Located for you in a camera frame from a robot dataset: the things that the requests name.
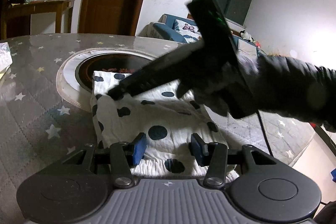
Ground blue sectional sofa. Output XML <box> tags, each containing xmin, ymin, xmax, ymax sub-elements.
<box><xmin>140</xmin><ymin>14</ymin><xmax>266</xmax><ymax>57</ymax></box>

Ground tissue pack pink white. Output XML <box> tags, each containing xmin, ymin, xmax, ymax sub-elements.
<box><xmin>0</xmin><ymin>42</ymin><xmax>13</xmax><ymax>79</ymax></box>

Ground right gloved hand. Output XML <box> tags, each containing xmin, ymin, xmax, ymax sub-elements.
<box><xmin>181</xmin><ymin>55</ymin><xmax>263</xmax><ymax>119</ymax></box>

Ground white navy polka dot pants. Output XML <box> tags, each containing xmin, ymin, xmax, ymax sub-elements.
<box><xmin>91</xmin><ymin>71</ymin><xmax>227</xmax><ymax>177</ymax></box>

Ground grey star quilted table cover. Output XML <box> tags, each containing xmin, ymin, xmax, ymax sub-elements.
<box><xmin>1</xmin><ymin>34</ymin><xmax>315</xmax><ymax>223</ymax></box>

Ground panda plush toy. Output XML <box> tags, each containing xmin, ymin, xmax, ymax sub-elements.
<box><xmin>240</xmin><ymin>30</ymin><xmax>254</xmax><ymax>43</ymax></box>

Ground round induction cooktop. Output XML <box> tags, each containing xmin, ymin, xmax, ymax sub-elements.
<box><xmin>56</xmin><ymin>48</ymin><xmax>155</xmax><ymax>113</ymax></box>

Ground right black sleeve forearm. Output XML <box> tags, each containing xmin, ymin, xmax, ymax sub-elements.
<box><xmin>244</xmin><ymin>55</ymin><xmax>335</xmax><ymax>133</ymax></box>

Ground beige cushion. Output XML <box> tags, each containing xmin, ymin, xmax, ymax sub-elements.
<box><xmin>238</xmin><ymin>40</ymin><xmax>257</xmax><ymax>57</ymax></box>

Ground wooden side table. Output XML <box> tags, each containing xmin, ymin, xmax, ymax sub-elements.
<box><xmin>1</xmin><ymin>0</ymin><xmax>75</xmax><ymax>40</ymax></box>

